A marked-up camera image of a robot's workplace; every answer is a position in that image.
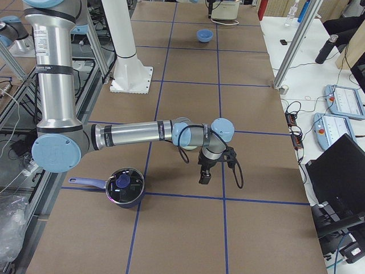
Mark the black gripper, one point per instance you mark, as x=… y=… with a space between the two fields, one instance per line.
x=207 y=164

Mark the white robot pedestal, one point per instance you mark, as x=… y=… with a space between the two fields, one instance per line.
x=129 y=74

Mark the black water bottle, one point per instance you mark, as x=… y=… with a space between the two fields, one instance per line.
x=326 y=49

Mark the aluminium frame post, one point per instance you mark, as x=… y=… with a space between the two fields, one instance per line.
x=298 y=38

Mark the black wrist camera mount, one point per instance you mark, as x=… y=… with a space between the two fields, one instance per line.
x=230 y=157

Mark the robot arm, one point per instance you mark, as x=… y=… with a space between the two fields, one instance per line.
x=63 y=139

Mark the blue bowl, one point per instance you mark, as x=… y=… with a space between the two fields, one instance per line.
x=204 y=35

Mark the clear plastic bottle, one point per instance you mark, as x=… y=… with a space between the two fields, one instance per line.
x=291 y=14

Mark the black laptop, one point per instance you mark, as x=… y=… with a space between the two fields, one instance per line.
x=337 y=176

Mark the crumpled clear plastic bag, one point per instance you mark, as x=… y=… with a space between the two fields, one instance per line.
x=13 y=226

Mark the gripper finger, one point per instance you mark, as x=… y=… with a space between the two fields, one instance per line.
x=210 y=12

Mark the blue teach pendant near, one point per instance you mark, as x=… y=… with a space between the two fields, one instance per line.
x=329 y=128

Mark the blue teach pendant far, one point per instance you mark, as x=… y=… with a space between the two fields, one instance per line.
x=344 y=101

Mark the dark blue saucepan with lid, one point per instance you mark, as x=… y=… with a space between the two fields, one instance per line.
x=125 y=187

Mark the green bowl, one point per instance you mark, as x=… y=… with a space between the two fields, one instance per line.
x=188 y=148

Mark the blue teach pendant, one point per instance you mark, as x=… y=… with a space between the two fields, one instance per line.
x=329 y=128
x=344 y=101

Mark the orange black adapter box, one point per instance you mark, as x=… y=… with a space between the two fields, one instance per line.
x=291 y=119

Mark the silver white toaster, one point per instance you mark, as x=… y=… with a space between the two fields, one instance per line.
x=225 y=10

